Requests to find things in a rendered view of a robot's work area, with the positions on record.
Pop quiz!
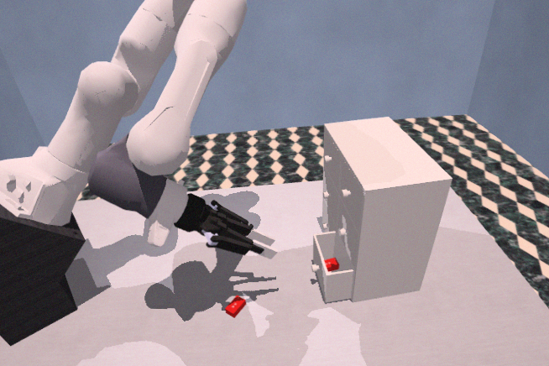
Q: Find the white chest of drawers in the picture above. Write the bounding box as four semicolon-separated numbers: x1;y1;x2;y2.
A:
323;117;452;302

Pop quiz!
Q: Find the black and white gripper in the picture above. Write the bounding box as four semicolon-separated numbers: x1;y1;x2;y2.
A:
174;193;278;259

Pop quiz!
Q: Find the small red block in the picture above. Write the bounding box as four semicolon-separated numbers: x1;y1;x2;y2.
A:
325;258;339;272
225;295;246;318

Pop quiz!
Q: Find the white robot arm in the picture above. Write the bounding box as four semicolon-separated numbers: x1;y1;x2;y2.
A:
0;0;247;247

